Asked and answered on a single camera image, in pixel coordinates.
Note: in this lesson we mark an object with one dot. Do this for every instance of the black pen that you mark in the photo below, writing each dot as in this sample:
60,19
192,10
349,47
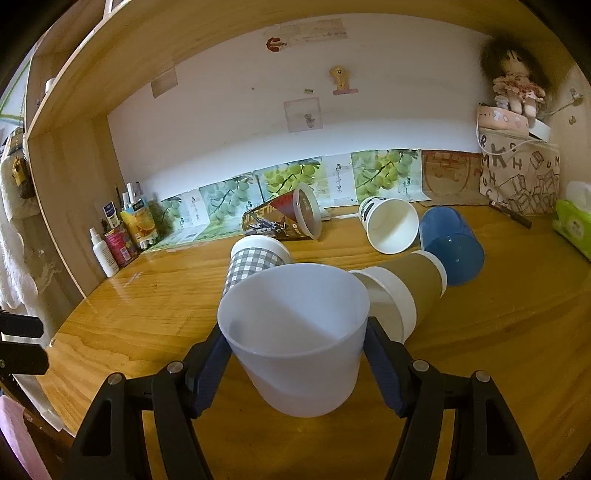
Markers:
510,212

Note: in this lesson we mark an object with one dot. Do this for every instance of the white paper label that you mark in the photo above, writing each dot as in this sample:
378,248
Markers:
165,82

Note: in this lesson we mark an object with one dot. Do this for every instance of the small white blue-label bottle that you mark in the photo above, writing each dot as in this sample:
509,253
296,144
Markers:
109,214

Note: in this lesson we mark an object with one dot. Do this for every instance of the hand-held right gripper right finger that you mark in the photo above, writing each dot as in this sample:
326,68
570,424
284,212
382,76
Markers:
383,364

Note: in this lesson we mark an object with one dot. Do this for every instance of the white round device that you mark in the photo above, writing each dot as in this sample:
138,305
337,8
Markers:
542,129

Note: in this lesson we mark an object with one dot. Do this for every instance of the white plastic cup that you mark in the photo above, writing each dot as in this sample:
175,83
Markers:
295,314

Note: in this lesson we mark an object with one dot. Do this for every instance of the pink round box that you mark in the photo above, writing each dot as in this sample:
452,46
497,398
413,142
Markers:
503,120

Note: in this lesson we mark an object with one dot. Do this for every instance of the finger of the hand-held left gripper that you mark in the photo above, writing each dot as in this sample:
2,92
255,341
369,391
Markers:
21,325
23,360

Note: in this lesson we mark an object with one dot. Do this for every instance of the row of grape print cards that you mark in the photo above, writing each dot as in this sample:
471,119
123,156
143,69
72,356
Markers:
286,177

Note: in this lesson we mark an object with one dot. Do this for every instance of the red patterned clear-lid cup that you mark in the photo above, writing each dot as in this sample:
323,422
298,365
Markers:
277,221

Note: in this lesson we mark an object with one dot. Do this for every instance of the brown-haired rag doll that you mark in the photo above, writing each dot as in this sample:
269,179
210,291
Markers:
512,78

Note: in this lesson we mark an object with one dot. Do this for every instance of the grey checked paper cup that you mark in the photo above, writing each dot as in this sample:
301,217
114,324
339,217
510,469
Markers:
251,267

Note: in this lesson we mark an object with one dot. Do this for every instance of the white spray bottle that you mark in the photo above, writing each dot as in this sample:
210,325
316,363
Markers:
104,256

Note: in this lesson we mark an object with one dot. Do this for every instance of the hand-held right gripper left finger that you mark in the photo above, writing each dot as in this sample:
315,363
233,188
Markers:
207,369

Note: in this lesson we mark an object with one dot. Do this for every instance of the green tissue pack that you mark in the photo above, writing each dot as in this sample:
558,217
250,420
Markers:
575,217

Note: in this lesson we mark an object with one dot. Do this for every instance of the clear wall hook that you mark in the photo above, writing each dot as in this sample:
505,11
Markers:
304,115

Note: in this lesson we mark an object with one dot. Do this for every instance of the brown cardboard sheet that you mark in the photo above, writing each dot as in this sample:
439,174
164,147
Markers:
450,175

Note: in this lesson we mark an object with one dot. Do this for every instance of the pink cloth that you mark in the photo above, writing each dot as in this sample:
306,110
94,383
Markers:
16,434

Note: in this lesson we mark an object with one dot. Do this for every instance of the white black-print paper cup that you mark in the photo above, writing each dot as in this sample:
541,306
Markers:
390,226

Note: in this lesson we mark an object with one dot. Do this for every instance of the pink can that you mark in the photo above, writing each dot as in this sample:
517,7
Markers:
119,244

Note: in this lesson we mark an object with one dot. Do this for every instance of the green framed picture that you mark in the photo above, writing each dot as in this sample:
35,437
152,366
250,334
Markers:
11,92

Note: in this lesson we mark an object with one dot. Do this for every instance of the red wall sticker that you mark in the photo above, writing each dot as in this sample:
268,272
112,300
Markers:
275,44

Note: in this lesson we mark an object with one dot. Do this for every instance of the white lace cloth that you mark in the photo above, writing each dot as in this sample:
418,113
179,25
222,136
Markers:
14,258

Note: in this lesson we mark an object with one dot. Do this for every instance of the brown paper cup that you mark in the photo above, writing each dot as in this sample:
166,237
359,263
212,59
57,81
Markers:
415,281

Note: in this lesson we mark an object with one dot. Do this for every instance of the yellow toy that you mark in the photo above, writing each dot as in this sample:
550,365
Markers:
19,173

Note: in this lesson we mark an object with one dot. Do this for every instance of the printed canvas bag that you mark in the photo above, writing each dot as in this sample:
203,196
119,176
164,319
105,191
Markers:
517,175

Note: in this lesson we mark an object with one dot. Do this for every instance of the blue plastic cup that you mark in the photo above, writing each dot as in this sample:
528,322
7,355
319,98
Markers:
450,249

